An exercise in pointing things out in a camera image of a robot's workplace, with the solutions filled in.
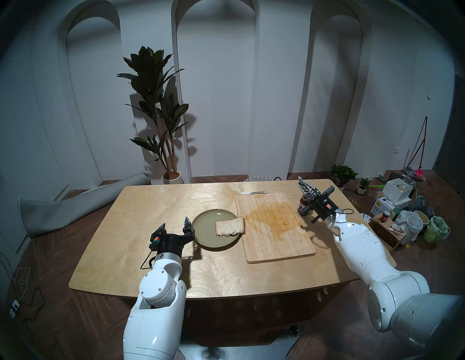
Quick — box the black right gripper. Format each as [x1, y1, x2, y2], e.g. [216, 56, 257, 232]
[298, 177, 340, 223]

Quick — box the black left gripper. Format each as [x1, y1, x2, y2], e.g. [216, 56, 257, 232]
[150, 216, 195, 255]

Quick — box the round green plate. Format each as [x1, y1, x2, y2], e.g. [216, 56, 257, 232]
[191, 209, 242, 249]

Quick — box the metal robot base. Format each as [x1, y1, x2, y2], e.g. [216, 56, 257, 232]
[178, 326, 300, 360]

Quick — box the slice of bread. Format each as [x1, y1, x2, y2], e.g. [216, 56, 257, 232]
[215, 217, 246, 238]

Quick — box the bushy small potted plant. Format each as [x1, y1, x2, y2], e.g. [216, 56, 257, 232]
[330, 164, 358, 192]

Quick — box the wooden cutting board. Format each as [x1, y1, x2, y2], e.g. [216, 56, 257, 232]
[235, 191, 316, 264]

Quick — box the white and yellow carton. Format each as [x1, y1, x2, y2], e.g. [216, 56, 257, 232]
[371, 197, 400, 219]

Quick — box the open white box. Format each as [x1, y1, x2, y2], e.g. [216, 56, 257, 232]
[382, 178, 415, 204]

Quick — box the rolled grey mat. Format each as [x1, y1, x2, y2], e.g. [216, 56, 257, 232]
[19, 172, 150, 238]

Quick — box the white plastic bag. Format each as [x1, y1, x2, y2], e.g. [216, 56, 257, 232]
[394, 210, 424, 242]

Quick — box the dark door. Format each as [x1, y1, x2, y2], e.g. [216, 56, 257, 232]
[432, 74, 465, 200]

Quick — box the tall potted leafy plant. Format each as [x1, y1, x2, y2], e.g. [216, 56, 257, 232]
[116, 46, 190, 185]

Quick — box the red-handled broom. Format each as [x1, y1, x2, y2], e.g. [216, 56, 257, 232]
[404, 116, 428, 178]

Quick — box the floor cable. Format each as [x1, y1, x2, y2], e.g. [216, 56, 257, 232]
[0, 250, 46, 323]

